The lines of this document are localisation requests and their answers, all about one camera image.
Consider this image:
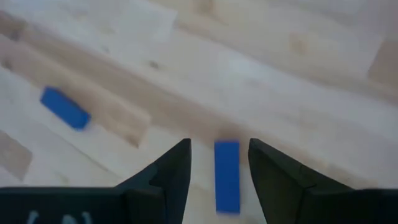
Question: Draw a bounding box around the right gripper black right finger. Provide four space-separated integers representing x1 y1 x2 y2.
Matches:
248 138 355 224

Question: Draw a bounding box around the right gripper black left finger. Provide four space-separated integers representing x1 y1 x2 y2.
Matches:
114 138 192 224

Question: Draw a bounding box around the blue rectangular block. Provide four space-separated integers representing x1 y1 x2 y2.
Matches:
39 86 92 131
214 140 241 215

